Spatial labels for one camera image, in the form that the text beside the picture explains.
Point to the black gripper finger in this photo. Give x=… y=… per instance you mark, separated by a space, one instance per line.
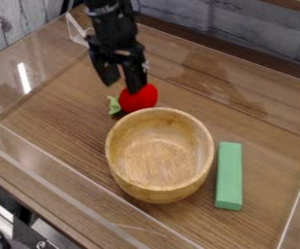
x=106 y=68
x=136 y=73

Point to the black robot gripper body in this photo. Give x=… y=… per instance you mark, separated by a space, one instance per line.
x=113 y=43

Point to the red plush strawberry fruit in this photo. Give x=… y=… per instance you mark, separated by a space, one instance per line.
x=129 y=102

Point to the round wooden bowl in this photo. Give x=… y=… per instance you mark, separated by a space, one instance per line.
x=160 y=151

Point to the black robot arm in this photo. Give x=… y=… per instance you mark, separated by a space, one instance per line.
x=109 y=4

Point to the green rectangular block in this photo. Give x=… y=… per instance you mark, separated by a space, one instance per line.
x=229 y=176

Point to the clear acrylic tray enclosure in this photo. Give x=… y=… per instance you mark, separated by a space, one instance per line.
x=54 y=127

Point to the black metal bracket with bolt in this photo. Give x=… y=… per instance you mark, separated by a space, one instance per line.
x=34 y=234

